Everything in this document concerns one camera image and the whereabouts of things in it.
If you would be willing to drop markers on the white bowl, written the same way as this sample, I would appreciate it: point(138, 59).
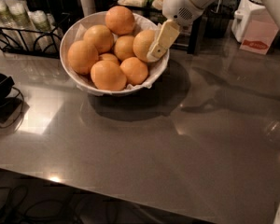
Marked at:
point(76, 32)

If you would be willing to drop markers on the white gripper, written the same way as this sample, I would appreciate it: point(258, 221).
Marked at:
point(176, 4)

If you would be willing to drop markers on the plastic cup stack left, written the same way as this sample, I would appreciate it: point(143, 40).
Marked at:
point(6, 19)

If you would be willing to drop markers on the black pan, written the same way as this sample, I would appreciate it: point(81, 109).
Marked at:
point(0, 86)

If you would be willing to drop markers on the black wire rack left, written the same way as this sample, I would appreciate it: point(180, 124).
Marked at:
point(34, 42)

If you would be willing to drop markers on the black shelf rack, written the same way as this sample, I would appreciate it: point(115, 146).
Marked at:
point(190, 38)

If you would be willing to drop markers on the black wire basket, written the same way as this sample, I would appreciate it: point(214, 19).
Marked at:
point(218, 14)

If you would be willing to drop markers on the orange top back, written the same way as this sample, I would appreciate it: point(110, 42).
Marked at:
point(120, 20)

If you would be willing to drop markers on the red white card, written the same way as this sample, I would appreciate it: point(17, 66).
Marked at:
point(259, 36)

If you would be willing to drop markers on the white appliance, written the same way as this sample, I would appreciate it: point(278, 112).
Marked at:
point(248, 11)

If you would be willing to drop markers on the small orange middle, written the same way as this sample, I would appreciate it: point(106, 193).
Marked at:
point(109, 58)

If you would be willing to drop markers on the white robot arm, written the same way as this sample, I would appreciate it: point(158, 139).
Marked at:
point(272, 6)

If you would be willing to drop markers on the plastic cup stack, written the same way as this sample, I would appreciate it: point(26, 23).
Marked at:
point(42, 24)
point(6, 19)
point(21, 18)

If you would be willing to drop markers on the plastic cup stack middle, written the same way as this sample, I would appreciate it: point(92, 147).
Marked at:
point(21, 18)

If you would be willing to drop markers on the plastic cup stack right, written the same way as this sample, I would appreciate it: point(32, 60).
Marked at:
point(42, 24)

